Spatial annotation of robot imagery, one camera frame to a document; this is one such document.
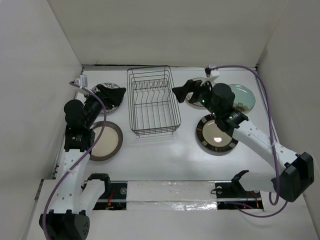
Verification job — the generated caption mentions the wire dish rack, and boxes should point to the wire dish rack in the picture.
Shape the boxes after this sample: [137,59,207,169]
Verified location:
[127,65,182,137]

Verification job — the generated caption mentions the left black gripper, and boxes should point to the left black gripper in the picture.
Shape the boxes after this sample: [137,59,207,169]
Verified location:
[82,84,125,128]

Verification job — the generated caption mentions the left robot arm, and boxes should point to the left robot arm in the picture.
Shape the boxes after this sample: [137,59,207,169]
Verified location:
[39,82,127,240]

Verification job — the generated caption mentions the patterned dark rim plate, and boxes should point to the patterned dark rim plate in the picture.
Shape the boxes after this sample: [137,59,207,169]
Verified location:
[196,114,238,153]

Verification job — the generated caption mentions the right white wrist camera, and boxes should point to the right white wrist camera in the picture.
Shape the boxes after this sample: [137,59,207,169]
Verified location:
[200,65,220,86]

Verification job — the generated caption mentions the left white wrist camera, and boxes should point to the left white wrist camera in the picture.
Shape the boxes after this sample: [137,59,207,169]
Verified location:
[73,74,88,87]

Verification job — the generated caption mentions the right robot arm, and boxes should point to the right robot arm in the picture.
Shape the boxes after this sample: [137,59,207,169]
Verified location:
[172,79,314,203]

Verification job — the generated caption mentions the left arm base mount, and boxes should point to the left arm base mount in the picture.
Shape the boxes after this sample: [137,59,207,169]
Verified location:
[93,181,128,211]

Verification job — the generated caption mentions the foil taped front rail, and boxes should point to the foil taped front rail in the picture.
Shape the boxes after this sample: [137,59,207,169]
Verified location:
[126,180,218,211]

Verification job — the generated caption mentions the light green plate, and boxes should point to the light green plate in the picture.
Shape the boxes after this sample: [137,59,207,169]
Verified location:
[229,84,256,113]

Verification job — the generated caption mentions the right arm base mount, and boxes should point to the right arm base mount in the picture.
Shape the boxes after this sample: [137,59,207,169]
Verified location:
[210,181,264,210]

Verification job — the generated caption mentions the brown rim cream plate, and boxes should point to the brown rim cream plate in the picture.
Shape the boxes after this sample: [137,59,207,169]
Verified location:
[89,121,124,162]

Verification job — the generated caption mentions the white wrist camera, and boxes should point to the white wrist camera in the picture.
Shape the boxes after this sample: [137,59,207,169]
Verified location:
[200,65,220,86]
[73,74,88,87]

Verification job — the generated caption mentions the blue floral plate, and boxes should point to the blue floral plate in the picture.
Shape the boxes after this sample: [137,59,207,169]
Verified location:
[91,82,127,113]

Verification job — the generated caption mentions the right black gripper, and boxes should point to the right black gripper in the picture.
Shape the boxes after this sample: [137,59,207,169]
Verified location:
[172,76,220,118]

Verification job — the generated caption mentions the grey rim cream plate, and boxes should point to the grey rim cream plate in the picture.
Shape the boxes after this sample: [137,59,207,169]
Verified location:
[186,77,213,108]

